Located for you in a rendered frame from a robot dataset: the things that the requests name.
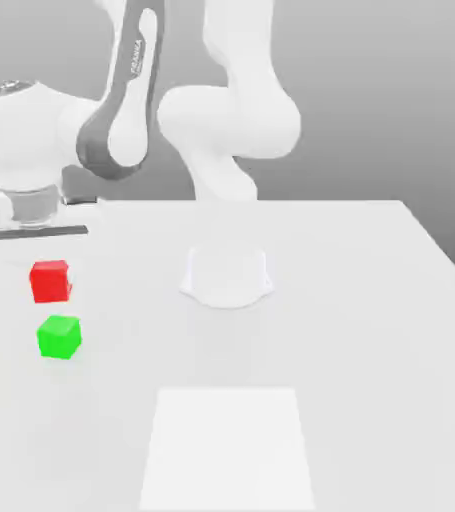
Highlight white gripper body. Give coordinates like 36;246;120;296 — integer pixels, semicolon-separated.
0;217;104;267

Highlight small green cube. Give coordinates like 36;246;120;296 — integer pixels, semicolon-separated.
36;314;83;360

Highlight small red cube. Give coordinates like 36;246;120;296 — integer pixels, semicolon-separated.
29;259;74;304

